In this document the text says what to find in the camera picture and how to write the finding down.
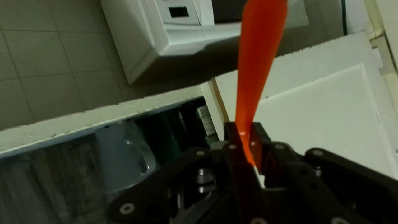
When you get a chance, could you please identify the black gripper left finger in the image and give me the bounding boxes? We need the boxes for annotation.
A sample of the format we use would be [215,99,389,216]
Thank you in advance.
[108,120,266,224]

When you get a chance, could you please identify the white microwave oven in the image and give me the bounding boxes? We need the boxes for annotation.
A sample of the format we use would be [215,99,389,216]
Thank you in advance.
[99,0,310,85]

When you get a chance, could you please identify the cream wall cabinet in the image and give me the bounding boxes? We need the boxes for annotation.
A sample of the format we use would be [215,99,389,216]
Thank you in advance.
[0,84,227,224]

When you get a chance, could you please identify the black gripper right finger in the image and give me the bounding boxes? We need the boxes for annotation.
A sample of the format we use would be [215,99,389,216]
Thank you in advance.
[251,121,398,224]

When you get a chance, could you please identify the open cream cabinet door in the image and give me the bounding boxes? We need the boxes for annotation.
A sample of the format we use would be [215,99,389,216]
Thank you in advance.
[213,32,398,179]

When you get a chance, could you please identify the clear drinking glass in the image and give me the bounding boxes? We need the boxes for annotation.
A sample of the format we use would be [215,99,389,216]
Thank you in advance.
[0,135,104,224]

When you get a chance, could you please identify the grey mug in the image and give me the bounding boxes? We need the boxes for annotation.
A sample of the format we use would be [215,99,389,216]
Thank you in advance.
[96,118,160,194]

